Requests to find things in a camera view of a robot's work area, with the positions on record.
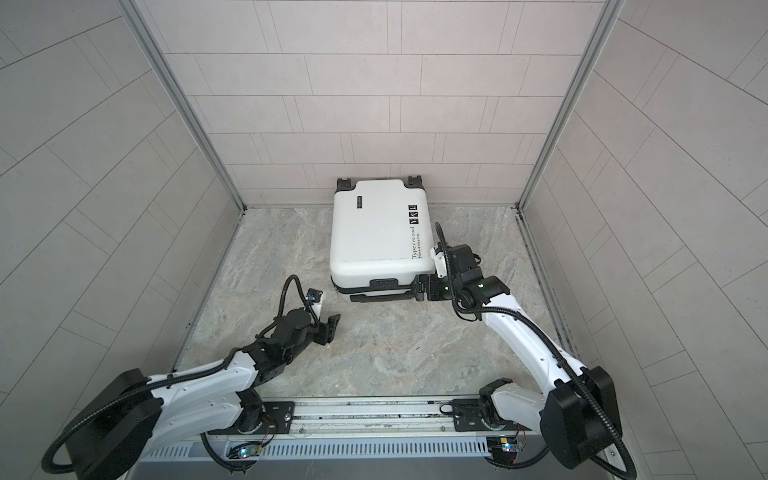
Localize aluminium mounting rail frame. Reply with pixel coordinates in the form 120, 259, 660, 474
116, 392, 628, 480

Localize left green circuit board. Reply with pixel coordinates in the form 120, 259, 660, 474
227, 442, 263, 460

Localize left black base cable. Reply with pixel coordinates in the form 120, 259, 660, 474
199, 419, 278, 475

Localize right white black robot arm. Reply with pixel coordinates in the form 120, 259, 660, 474
432, 225, 638, 479

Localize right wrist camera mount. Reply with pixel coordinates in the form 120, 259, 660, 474
430, 248, 447, 278

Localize right green circuit board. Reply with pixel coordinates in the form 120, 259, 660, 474
486, 436, 520, 465

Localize green circuit board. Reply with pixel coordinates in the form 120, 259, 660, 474
227, 442, 263, 460
486, 436, 520, 465

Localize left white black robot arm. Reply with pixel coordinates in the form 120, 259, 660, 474
41, 289, 341, 479

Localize right black base cable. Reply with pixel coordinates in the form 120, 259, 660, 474
484, 443, 550, 470

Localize black base cable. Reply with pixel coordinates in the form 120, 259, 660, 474
199, 419, 278, 475
484, 443, 550, 470

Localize black and white suitcase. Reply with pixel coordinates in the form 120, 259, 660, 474
330, 175, 435, 303

